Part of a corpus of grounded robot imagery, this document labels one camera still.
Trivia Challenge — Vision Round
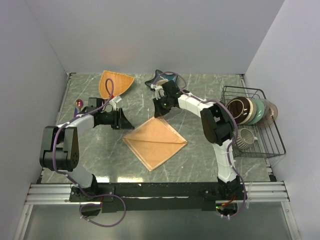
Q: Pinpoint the iridescent knife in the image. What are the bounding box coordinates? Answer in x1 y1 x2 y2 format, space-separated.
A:
73 107 78 117

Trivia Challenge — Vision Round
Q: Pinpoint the brown bowl in rack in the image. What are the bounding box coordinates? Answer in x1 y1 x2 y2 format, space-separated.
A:
226 96 254 125

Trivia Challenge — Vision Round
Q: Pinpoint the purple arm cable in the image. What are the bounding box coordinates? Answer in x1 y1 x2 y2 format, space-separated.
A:
51 78 127 228
152 71 248 219

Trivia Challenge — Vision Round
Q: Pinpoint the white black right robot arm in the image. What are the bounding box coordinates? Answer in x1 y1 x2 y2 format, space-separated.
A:
151 81 243 200

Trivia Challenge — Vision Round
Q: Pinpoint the blue star-shaped dish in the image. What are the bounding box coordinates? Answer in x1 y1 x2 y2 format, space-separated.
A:
144 69 178 91

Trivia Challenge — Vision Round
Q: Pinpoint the ribbed grey cup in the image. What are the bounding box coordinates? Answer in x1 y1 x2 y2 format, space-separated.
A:
235 128 258 151

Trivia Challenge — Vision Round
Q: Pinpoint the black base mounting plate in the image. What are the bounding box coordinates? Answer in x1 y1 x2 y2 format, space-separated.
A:
69 180 247 213

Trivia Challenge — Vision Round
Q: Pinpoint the green plate in rack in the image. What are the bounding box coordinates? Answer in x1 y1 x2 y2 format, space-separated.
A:
247 98 266 125

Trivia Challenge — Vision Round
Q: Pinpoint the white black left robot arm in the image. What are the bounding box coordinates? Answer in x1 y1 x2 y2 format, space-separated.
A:
39 96 135 201

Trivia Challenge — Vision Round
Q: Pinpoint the orange woven shield tray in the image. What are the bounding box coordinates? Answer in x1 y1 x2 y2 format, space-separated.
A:
98 70 135 99

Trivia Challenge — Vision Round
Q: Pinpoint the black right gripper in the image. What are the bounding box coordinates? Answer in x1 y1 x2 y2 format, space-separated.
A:
152 95 172 119

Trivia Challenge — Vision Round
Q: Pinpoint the peach satin napkin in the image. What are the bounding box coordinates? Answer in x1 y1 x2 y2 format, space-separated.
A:
122 117 188 172

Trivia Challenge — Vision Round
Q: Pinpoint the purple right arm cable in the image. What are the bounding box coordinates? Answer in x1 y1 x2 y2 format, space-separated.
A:
152 71 248 219

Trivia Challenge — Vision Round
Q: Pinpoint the aluminium frame rail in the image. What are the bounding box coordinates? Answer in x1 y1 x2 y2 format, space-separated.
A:
14 182 301 240

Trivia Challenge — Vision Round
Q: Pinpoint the black wire dish rack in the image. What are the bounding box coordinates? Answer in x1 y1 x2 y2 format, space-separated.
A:
221 85 287 159

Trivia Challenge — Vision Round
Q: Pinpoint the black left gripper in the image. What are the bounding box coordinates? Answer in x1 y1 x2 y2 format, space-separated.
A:
98 108 135 130

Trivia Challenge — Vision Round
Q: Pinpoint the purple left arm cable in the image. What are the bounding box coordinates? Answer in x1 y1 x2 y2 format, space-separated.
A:
51 78 127 228

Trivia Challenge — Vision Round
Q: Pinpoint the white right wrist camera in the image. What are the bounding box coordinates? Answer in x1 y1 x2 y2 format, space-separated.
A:
151 84 165 100

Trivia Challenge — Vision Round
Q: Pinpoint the iridescent spoon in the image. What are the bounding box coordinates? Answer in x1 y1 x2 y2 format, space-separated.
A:
75 99 84 110

